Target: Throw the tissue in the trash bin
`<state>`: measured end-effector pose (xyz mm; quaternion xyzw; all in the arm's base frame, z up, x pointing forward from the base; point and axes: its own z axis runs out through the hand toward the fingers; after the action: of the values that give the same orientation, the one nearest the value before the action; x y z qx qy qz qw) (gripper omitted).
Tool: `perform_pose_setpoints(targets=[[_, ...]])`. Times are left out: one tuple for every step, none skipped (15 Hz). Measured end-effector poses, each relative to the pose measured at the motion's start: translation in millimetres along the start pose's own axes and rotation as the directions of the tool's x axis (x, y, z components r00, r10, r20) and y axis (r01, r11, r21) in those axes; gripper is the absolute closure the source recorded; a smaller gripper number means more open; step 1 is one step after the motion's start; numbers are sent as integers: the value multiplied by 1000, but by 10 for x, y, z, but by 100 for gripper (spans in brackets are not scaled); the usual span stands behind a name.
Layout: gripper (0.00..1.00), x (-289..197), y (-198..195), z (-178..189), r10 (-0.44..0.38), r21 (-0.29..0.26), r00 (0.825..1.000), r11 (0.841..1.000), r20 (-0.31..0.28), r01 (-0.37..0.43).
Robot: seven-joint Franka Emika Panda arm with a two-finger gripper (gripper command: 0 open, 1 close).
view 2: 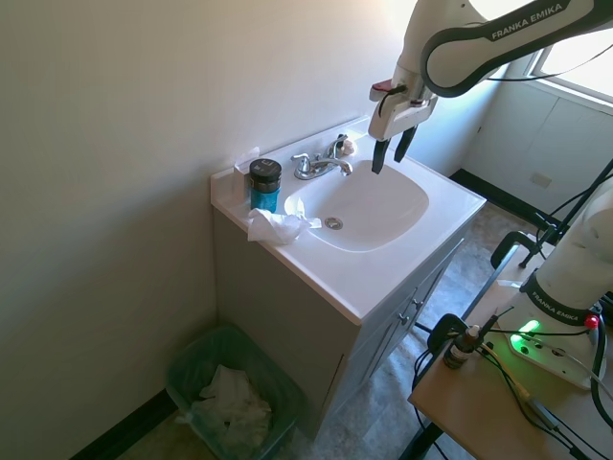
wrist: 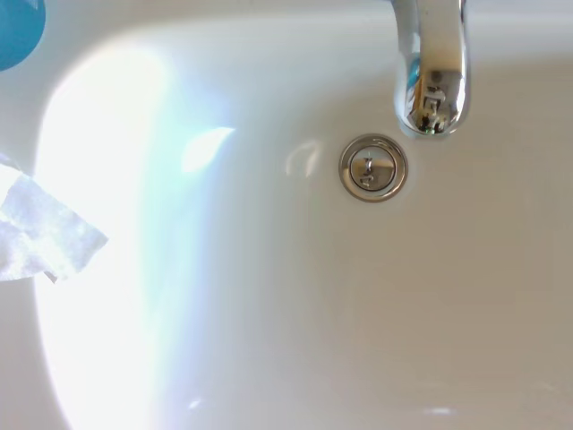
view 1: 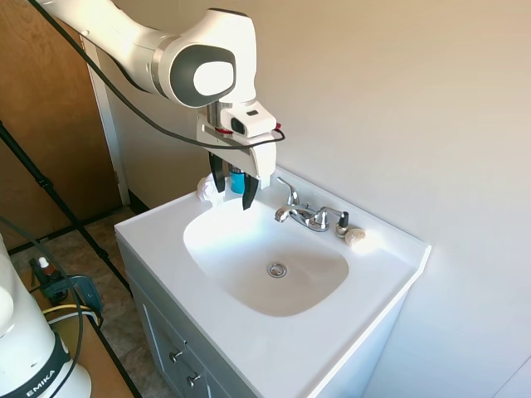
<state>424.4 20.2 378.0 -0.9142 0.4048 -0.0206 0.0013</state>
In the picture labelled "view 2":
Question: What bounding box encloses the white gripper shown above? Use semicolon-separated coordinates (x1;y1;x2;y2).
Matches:
368;92;438;175

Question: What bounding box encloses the white tissue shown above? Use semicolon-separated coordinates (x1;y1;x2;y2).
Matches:
246;195;323;247

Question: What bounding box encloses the green trash bin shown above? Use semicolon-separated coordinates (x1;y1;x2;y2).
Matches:
166;324;307;460

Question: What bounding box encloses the chrome sink faucet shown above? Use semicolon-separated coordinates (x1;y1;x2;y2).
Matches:
290;134;354;182

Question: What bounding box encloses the black baseboard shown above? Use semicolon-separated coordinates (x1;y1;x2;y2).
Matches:
70;386;179;460
448;168;572;227

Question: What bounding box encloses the teal jar with black lid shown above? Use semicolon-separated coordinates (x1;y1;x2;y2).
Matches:
247;157;283;215

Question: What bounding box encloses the white sink countertop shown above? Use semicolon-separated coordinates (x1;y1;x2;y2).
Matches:
210;116;488;327

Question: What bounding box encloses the black table clamp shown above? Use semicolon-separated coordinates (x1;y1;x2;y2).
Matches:
425;312;468;357
489;230;543;270

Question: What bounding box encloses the black stand rod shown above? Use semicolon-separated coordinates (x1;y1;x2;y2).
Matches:
519;160;613;269

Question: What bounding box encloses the grey vanity cabinet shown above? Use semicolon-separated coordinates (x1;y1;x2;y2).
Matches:
213;205;468;445

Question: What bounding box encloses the window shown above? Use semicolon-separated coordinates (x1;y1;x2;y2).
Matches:
525;0;613;104

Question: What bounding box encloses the brown dropper bottle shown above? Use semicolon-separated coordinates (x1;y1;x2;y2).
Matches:
443;324;482;371

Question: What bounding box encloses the wooden table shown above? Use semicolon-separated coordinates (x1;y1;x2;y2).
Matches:
406;262;613;460

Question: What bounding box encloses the crumpled tissues pile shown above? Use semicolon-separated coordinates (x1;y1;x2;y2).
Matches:
174;363;275;449

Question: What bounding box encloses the black cable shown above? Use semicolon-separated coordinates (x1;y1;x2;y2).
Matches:
412;344;449;460

